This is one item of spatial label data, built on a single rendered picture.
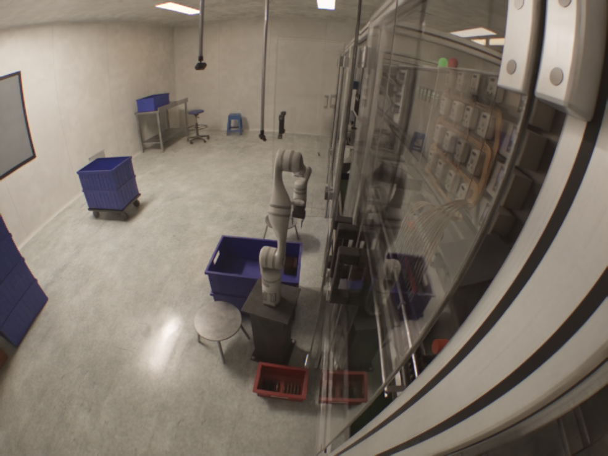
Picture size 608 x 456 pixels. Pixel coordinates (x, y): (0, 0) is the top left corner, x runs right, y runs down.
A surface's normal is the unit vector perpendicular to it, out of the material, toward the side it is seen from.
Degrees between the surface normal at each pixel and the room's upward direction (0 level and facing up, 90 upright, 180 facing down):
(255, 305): 0
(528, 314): 90
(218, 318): 0
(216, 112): 90
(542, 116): 90
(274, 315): 0
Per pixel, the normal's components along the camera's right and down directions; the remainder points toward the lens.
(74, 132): 0.99, 0.11
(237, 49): -0.09, 0.57
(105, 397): 0.07, -0.82
